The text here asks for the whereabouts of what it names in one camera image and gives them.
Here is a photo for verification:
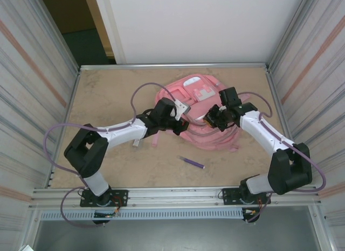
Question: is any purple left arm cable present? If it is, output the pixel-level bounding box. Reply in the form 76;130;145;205
44;83;180;230

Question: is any white door frame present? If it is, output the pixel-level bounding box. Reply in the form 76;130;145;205
93;0;127;65

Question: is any grey slotted cable duct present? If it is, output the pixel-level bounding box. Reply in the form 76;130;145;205
39;209;245;221

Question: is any aluminium rail with arm bases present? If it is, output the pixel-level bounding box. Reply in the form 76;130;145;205
28;184;323;211

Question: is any aluminium table edge rail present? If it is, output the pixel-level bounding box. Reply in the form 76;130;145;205
79;62;270;72

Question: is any pink backpack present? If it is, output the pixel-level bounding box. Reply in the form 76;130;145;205
152;74;240;152

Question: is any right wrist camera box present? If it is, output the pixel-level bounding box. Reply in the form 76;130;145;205
218;86;242;108

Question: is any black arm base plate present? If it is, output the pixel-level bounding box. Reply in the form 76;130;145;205
218;187;271;206
79;189;129;208

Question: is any purple pen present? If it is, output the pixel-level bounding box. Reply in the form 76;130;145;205
177;155;205;170

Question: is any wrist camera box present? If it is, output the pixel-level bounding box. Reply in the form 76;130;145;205
218;86;242;108
174;99;191;121

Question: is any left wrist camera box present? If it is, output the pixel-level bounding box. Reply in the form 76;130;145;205
174;99;191;121

